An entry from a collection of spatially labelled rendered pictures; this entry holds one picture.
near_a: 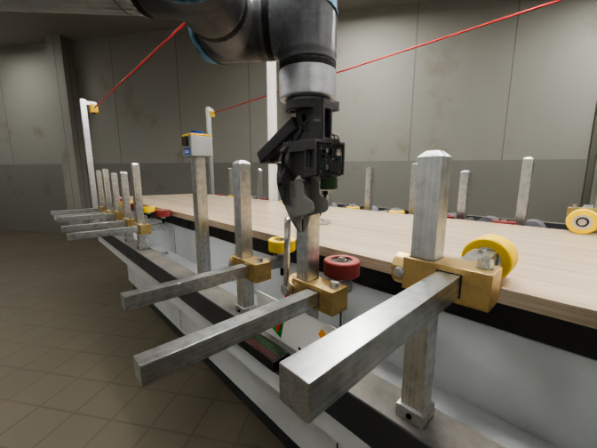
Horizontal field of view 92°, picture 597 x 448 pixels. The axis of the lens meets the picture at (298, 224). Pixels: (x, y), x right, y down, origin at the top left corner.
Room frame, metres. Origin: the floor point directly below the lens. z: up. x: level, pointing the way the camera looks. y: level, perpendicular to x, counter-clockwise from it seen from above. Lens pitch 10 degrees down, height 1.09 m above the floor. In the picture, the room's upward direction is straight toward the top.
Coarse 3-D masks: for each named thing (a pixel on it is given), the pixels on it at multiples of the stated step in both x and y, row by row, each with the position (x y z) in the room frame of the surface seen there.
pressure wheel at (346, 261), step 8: (328, 256) 0.64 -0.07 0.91; (336, 256) 0.64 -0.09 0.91; (344, 256) 0.64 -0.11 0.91; (352, 256) 0.64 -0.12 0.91; (328, 264) 0.59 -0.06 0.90; (336, 264) 0.58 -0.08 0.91; (344, 264) 0.58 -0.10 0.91; (352, 264) 0.58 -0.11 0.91; (328, 272) 0.59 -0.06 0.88; (336, 272) 0.58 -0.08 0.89; (344, 272) 0.57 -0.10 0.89; (352, 272) 0.58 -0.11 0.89; (344, 280) 0.60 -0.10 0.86
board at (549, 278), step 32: (224, 224) 1.14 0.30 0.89; (256, 224) 1.11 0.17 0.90; (352, 224) 1.11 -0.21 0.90; (384, 224) 1.11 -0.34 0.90; (448, 224) 1.11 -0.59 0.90; (480, 224) 1.11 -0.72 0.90; (384, 256) 0.66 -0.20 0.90; (448, 256) 0.66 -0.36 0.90; (544, 256) 0.66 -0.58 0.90; (576, 256) 0.66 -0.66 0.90; (512, 288) 0.46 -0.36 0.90; (544, 288) 0.46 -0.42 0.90; (576, 288) 0.46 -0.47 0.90; (576, 320) 0.39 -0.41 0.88
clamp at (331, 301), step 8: (296, 280) 0.59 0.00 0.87; (304, 280) 0.58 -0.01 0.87; (312, 280) 0.58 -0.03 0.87; (320, 280) 0.58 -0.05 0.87; (328, 280) 0.58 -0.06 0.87; (296, 288) 0.59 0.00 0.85; (304, 288) 0.57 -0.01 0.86; (312, 288) 0.55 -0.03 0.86; (320, 288) 0.54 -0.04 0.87; (328, 288) 0.54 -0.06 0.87; (344, 288) 0.54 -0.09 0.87; (320, 296) 0.54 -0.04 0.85; (328, 296) 0.52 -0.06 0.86; (336, 296) 0.52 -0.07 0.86; (344, 296) 0.54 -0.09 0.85; (320, 304) 0.54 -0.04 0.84; (328, 304) 0.52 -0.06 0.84; (336, 304) 0.52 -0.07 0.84; (344, 304) 0.54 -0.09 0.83; (328, 312) 0.52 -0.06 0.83; (336, 312) 0.52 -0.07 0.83
